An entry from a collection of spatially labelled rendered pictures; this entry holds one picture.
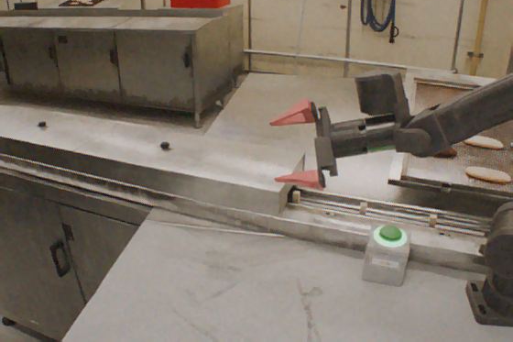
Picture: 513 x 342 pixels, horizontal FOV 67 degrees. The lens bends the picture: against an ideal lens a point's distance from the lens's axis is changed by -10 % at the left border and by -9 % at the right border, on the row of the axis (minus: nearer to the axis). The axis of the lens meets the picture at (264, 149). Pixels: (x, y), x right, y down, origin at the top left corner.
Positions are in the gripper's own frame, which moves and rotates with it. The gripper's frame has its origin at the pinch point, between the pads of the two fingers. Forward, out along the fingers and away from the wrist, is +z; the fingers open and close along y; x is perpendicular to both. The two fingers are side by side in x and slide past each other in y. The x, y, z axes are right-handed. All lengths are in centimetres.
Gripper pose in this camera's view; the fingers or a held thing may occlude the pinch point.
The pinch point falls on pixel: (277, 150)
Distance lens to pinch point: 70.4
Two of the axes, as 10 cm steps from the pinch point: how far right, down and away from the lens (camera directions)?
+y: 0.8, 9.4, -3.2
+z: -9.6, 1.6, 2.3
